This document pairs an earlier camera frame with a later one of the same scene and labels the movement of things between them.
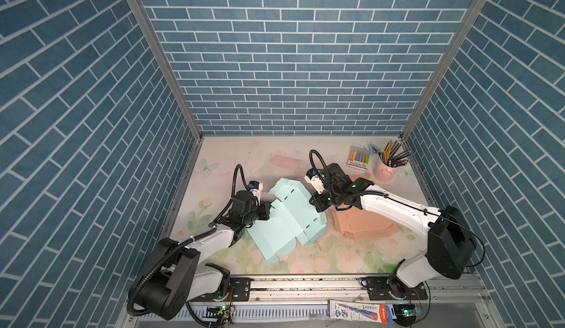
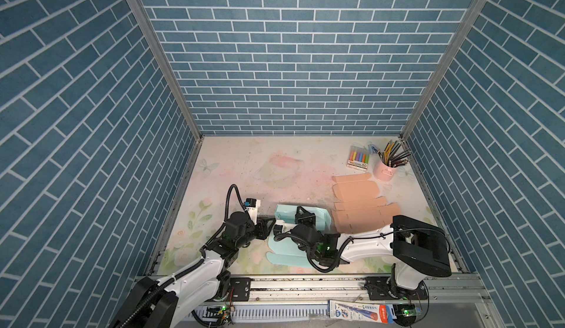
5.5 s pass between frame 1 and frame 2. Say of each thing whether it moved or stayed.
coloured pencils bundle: stayed
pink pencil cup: stayed
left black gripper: moved
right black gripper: moved
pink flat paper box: stayed
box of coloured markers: stayed
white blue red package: stayed
